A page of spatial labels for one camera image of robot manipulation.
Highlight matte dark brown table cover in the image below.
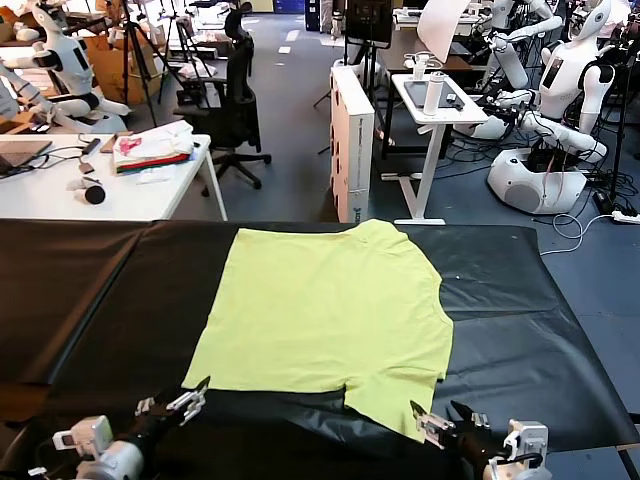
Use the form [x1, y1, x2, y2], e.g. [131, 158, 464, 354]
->
[0, 218, 157, 386]

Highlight small white standing desk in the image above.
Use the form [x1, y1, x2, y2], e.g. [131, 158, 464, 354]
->
[380, 72, 490, 226]

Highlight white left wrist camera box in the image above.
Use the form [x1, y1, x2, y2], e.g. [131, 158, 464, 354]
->
[52, 415, 114, 459]

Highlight white humanoid robot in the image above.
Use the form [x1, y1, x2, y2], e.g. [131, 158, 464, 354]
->
[0, 2, 132, 134]
[472, 0, 617, 216]

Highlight white floor cable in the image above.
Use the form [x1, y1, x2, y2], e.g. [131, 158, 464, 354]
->
[539, 213, 617, 256]

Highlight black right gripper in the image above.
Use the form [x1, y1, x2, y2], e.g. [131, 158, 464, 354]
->
[409, 399, 504, 471]

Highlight black pole stand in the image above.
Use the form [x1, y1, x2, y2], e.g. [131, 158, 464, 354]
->
[592, 49, 634, 214]

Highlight grey laptop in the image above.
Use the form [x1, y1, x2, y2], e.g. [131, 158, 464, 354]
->
[0, 139, 54, 175]

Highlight white humanoid robot right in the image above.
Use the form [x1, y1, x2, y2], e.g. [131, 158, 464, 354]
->
[472, 0, 617, 216]

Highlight tall white cardboard box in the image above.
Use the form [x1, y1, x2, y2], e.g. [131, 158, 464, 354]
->
[328, 64, 376, 225]

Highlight stack of folded clothes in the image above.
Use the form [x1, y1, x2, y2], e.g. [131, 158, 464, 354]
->
[110, 119, 195, 176]

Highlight brown cardboard box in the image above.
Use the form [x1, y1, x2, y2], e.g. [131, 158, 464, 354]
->
[82, 32, 169, 104]

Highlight large white desk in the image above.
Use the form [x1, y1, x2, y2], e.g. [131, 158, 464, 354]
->
[0, 132, 229, 222]

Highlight white bottle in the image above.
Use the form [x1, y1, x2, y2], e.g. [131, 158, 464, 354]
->
[423, 70, 446, 116]

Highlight black monitor screen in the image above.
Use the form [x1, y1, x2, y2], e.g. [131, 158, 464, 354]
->
[344, 0, 395, 50]

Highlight white plastic packet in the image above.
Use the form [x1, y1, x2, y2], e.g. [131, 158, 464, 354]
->
[134, 167, 176, 185]

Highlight black tripod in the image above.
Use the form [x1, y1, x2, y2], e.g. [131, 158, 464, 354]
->
[158, 12, 214, 109]
[118, 0, 174, 126]

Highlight dark brown desk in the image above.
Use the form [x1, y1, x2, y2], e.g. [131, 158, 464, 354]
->
[384, 42, 475, 76]

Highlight yellow-green printed t-shirt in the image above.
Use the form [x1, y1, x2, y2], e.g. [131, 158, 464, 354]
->
[180, 218, 455, 444]

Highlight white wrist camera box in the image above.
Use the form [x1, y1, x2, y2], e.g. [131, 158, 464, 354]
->
[502, 419, 551, 474]
[52, 415, 114, 459]

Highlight white controller set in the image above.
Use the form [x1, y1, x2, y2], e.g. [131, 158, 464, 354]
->
[403, 51, 444, 81]

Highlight black office chair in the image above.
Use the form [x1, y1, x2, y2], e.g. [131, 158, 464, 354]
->
[172, 2, 274, 196]

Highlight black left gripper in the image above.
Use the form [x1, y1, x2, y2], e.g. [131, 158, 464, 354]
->
[122, 376, 210, 449]

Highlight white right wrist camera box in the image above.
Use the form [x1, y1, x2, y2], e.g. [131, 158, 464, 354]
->
[502, 419, 551, 474]

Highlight white humanoid robot left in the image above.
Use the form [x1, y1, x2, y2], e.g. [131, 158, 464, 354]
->
[0, 2, 132, 134]

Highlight black tablet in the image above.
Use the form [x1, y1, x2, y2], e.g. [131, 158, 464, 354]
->
[403, 79, 459, 109]

